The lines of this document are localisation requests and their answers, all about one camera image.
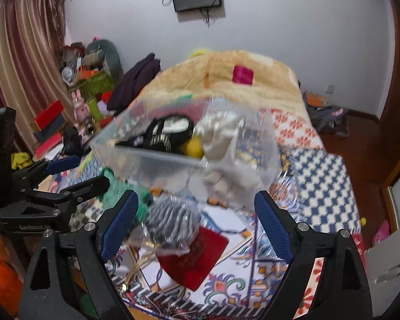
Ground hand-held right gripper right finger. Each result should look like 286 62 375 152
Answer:
254 190 374 320

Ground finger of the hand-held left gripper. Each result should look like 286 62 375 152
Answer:
20 175 111 234
11 155 81 194

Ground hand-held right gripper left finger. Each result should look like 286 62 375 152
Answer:
18 189 139 320

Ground grey striped socks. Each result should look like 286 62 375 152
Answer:
143 197 201 250

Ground clear plastic storage box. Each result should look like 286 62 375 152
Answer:
89 95 282 212

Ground yellow green cloth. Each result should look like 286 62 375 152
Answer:
11 152 33 170

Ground black mesh pouch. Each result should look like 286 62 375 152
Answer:
63 127 84 155

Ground green knit cloth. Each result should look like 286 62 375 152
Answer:
100 168 154 221

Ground red flat box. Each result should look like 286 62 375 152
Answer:
33 101 65 130

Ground pink bunny toy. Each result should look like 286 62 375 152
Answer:
71 90 90 121

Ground green bottle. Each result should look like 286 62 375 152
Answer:
88 98 102 121

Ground patchwork patterned bed sheet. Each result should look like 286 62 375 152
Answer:
37 100 364 320

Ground red cloth pouch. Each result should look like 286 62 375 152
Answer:
157 227 230 292

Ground blue patterned packet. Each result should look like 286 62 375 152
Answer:
235 127 281 170

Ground green cardboard box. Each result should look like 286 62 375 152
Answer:
78 70 115 97

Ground black white patterned sock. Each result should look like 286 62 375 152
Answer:
115 115 194 155

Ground white cloth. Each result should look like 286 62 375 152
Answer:
195 110 241 161

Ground striped pink curtain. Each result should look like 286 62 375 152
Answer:
0 0 70 154

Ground pink slipper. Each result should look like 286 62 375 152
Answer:
371 220 390 247

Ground dark purple garment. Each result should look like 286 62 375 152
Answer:
107 53 162 110

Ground grey green plush pillow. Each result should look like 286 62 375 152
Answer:
86 39 124 81

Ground white cardboard box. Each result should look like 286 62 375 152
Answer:
365 220 400 299

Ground orange bag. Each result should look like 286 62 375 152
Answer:
0 247 24 315

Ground grey bag on floor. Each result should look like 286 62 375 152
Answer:
303 91 349 137

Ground beige fleece blanket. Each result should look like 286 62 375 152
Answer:
133 50 307 130

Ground black hanging cable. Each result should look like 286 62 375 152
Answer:
200 7 217 27

